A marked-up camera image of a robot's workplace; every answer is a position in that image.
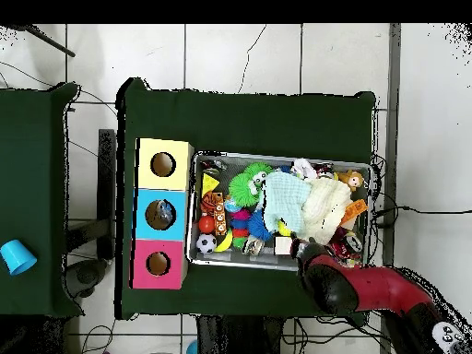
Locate small red ball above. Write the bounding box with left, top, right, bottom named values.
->
left=197, top=215, right=217, bottom=235

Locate small soccer ball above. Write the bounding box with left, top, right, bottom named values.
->
left=196, top=233, right=218, bottom=255

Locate black cable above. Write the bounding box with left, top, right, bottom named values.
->
left=371, top=205, right=472, bottom=224

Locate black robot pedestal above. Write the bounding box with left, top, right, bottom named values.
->
left=195, top=315, right=296, bottom=354

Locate small brown plush doll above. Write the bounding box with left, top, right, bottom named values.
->
left=337, top=169, right=367, bottom=193

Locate green cloth side table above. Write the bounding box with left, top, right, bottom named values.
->
left=0, top=82, right=81, bottom=318

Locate small green spiky ball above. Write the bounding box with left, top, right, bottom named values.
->
left=248, top=161, right=273, bottom=182

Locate cream muslin cloth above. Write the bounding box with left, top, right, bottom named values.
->
left=298, top=176, right=352, bottom=244

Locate mint green muslin cloth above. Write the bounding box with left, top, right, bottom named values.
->
left=264, top=171, right=313, bottom=236

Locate blue plastic cup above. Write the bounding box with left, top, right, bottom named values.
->
left=0, top=239, right=38, bottom=277

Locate small wooden cube block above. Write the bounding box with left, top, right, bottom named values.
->
left=274, top=236, right=294, bottom=256

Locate red soda can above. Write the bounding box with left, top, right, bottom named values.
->
left=338, top=231, right=365, bottom=255

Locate shallow clear mesh bin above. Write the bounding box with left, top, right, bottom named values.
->
left=189, top=152, right=372, bottom=276

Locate yellow cheese wedge toy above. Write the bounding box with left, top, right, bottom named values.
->
left=202, top=171, right=221, bottom=196

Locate orange plastic toy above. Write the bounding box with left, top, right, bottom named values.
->
left=340, top=197, right=369, bottom=229

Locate large green spiky ball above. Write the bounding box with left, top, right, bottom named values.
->
left=228, top=173, right=264, bottom=209

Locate wooden box with three holes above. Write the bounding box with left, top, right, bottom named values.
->
left=131, top=136, right=195, bottom=291

